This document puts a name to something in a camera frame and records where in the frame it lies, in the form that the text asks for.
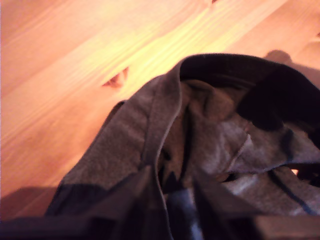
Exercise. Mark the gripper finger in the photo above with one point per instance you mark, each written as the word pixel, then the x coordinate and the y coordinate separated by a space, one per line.
pixel 225 220
pixel 132 212

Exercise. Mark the dark grey underwear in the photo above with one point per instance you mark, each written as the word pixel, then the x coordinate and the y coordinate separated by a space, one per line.
pixel 120 140

